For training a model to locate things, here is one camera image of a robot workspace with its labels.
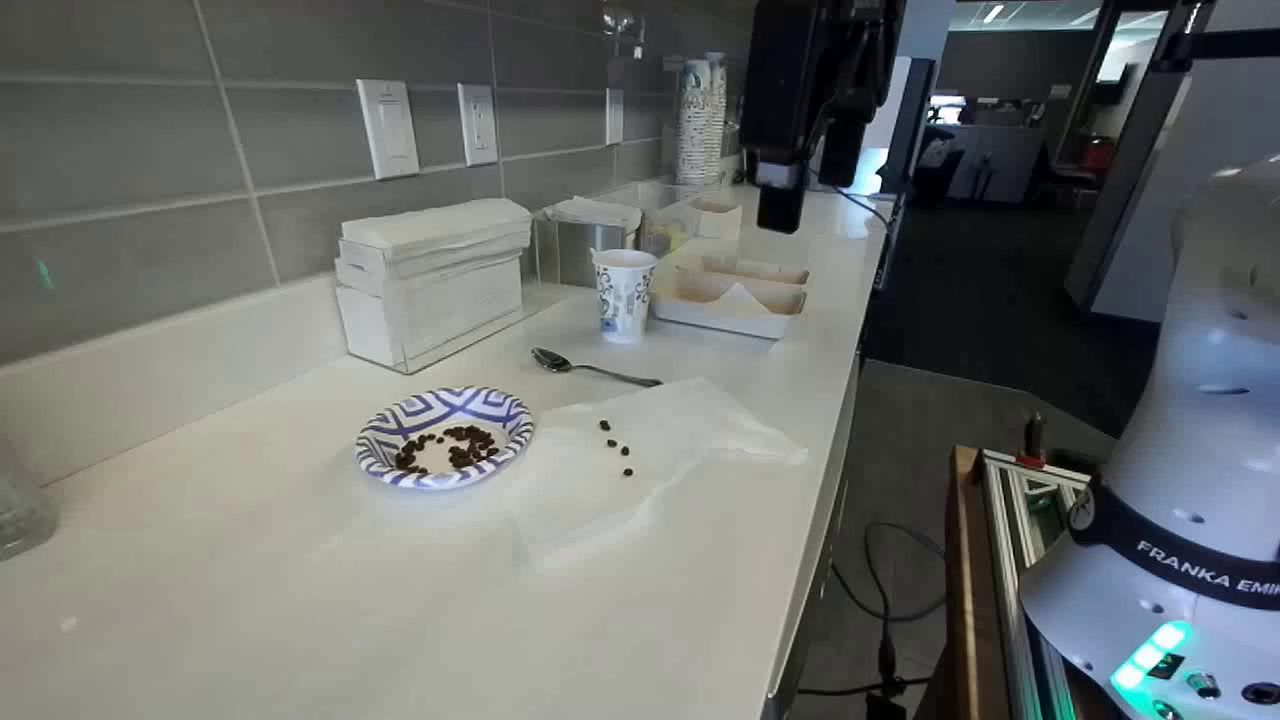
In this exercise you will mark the stack of paper cups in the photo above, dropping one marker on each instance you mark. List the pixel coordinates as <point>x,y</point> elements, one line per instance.
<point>700,121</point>

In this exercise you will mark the white wall light switch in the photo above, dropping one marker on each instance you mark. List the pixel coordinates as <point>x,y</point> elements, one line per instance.
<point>390,129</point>

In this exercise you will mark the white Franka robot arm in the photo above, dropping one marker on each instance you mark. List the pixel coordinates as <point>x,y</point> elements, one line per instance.
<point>1187,443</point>

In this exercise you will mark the metal spoon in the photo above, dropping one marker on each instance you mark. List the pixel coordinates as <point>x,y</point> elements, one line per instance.
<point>592,371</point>

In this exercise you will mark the metal napkin holder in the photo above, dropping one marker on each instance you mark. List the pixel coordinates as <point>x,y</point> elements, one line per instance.
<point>584,242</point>

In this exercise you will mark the wooden robot cart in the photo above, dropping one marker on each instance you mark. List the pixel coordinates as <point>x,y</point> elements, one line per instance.
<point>975,586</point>

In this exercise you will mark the white wall power outlet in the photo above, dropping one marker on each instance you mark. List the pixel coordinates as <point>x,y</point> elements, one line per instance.
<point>613,116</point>
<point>476,121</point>

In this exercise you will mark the white napkin dispenser box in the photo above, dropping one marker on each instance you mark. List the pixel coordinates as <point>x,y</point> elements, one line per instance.
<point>424,284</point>

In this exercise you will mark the patterned small bowl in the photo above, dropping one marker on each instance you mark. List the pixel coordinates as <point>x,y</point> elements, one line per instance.
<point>447,436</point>

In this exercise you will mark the clear condiment organizer tray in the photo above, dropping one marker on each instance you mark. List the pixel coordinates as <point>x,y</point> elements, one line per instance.
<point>674,221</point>

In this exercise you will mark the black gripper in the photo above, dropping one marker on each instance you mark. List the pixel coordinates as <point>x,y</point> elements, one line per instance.
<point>803,67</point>

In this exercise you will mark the white folded napkin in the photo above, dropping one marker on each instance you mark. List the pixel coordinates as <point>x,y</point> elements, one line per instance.
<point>742,313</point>

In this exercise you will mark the beige clamshell takeout container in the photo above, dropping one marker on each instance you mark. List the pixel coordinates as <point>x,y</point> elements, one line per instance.
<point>747,300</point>

